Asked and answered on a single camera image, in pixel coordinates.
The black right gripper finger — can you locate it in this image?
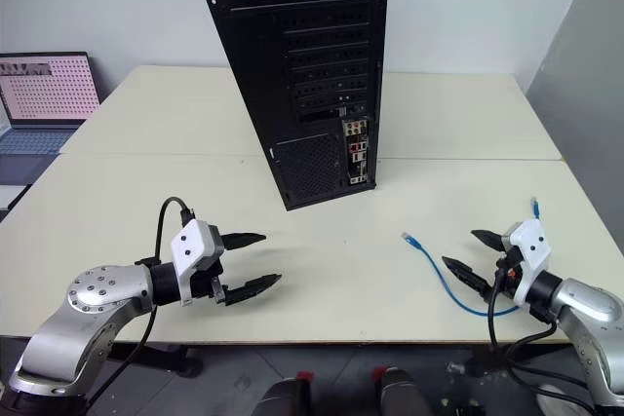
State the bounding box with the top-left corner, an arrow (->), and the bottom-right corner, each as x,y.
441,255 -> 492,293
469,228 -> 506,253

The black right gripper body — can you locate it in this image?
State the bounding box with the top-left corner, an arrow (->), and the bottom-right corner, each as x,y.
479,233 -> 527,299

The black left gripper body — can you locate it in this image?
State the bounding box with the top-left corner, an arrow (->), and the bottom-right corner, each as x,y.
186,223 -> 231,307

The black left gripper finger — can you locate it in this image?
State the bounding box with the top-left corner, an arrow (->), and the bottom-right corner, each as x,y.
221,231 -> 268,252
221,272 -> 284,308

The blue ethernet cable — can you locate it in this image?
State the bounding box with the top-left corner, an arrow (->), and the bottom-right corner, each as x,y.
400,196 -> 544,317

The black table foot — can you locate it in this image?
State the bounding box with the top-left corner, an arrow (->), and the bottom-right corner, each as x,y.
110,343 -> 207,379

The dark rounded shape red tab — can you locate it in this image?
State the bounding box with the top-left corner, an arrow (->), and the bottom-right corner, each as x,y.
252,370 -> 314,416
370,365 -> 436,416

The black computer tower case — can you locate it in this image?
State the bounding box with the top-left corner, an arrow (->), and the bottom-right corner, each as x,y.
187,0 -> 392,213

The dark side desk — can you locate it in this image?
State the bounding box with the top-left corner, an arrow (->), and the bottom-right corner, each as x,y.
0,152 -> 62,223

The open grey laptop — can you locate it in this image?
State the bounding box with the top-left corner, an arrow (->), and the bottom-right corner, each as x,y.
0,51 -> 102,157

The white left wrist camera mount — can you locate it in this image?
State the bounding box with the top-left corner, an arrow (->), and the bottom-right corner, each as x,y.
169,218 -> 212,308

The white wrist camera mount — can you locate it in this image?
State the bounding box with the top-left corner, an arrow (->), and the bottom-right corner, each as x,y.
501,219 -> 553,306
169,218 -> 212,308

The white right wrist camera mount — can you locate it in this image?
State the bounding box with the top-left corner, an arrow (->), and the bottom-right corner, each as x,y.
501,219 -> 553,306

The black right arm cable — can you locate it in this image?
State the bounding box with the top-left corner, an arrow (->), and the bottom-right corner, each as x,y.
486,254 -> 599,410

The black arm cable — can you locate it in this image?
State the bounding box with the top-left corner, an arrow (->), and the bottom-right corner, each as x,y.
486,254 -> 599,410
87,196 -> 198,405

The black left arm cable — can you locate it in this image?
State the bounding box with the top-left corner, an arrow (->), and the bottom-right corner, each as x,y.
87,196 -> 198,405

